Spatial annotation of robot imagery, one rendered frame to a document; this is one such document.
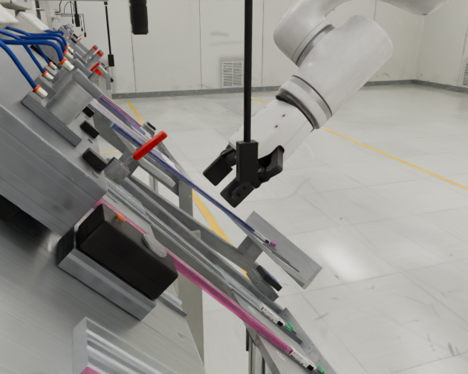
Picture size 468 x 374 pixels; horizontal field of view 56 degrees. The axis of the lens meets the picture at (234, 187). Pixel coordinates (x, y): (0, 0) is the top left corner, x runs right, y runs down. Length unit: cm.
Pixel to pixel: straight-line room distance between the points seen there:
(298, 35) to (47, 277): 49
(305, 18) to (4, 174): 48
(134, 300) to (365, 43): 47
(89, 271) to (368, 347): 176
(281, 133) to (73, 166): 35
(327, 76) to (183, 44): 768
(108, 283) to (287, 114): 37
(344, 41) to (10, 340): 55
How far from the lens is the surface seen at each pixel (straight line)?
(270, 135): 61
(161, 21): 821
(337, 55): 66
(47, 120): 36
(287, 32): 68
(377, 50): 67
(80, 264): 33
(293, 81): 65
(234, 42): 854
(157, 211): 73
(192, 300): 109
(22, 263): 31
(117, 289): 35
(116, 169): 67
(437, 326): 225
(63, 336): 28
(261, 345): 63
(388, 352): 203
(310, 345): 84
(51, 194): 33
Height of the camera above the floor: 126
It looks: 20 degrees down
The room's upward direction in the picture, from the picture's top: straight up
